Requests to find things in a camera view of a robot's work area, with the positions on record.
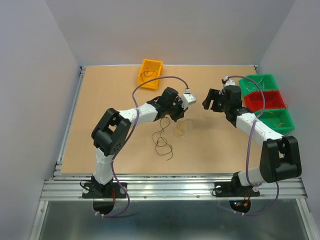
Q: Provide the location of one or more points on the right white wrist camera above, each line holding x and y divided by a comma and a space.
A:
227, 81

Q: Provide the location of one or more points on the red plastic bin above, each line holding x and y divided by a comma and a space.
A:
273, 100

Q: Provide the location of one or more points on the green plastic bin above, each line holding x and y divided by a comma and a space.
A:
278, 120
265, 81

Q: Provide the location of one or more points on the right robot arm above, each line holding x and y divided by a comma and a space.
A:
280, 155

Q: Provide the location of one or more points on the far green plastic bin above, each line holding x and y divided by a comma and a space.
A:
265, 81

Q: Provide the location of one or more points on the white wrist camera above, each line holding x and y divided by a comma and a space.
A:
227, 81
188, 99

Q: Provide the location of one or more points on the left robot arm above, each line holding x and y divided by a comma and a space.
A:
111, 133

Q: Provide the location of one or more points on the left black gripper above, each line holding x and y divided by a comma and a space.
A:
181, 113

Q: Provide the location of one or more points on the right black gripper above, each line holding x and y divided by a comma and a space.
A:
212, 94

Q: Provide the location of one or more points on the yellow plastic bin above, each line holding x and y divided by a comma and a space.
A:
150, 69

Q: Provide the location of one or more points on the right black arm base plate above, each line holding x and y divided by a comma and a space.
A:
225, 189

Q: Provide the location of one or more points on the near green plastic bin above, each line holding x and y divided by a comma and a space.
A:
278, 120

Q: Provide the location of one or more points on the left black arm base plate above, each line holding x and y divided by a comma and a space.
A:
92, 190

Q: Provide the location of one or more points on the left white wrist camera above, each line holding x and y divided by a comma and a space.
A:
188, 99

